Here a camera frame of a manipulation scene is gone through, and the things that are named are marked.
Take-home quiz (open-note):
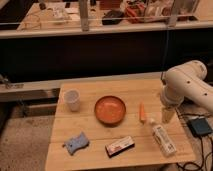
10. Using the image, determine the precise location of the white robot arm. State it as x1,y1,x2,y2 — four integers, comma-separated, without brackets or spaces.
160,60,213,123

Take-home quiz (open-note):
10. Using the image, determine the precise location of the white ceramic cup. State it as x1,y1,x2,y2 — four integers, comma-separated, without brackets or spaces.
63,90,80,112

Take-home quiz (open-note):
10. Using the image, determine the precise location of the white glue bottle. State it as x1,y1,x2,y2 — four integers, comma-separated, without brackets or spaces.
149,118,177,157

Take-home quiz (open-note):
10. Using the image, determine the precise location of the orange carrot toy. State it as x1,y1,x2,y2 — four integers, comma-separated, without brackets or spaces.
139,103,146,123

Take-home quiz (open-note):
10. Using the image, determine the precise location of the black power box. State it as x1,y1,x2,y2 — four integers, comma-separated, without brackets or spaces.
187,118,213,137

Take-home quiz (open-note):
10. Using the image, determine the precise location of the orange bowl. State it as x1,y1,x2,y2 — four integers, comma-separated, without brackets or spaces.
94,96,126,125

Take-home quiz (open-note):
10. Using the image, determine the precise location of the wooden table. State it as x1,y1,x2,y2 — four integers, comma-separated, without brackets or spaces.
45,79,195,171

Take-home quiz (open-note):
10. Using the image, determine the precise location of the black bag on bench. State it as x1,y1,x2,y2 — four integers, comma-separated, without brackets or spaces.
102,10,124,25

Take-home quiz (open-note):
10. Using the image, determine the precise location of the orange tool on bench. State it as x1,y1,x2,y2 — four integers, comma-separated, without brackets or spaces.
125,3,146,23

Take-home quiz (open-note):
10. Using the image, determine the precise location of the black cable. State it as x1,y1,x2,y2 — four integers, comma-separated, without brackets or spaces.
175,109,213,171

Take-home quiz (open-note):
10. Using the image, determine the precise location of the metal frame post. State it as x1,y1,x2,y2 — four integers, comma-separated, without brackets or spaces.
79,0,89,31

